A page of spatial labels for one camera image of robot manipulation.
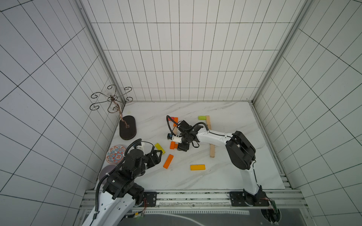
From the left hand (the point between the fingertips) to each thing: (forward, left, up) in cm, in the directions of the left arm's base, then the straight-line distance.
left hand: (155, 157), depth 74 cm
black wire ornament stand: (+30, +27, -12) cm, 42 cm away
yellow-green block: (+12, +1, -14) cm, 19 cm away
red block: (+37, -6, -14) cm, 40 cm away
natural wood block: (+15, -10, +3) cm, 18 cm away
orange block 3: (+3, -5, -15) cm, 16 cm away
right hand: (+18, -13, -12) cm, 25 cm away
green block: (+37, -30, -13) cm, 49 cm away
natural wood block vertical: (+10, -34, -13) cm, 38 cm away
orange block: (+36, -9, -14) cm, 39 cm away
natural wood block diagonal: (+33, -34, -14) cm, 50 cm away
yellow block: (-1, -24, -14) cm, 27 cm away
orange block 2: (+13, -7, -13) cm, 20 cm away
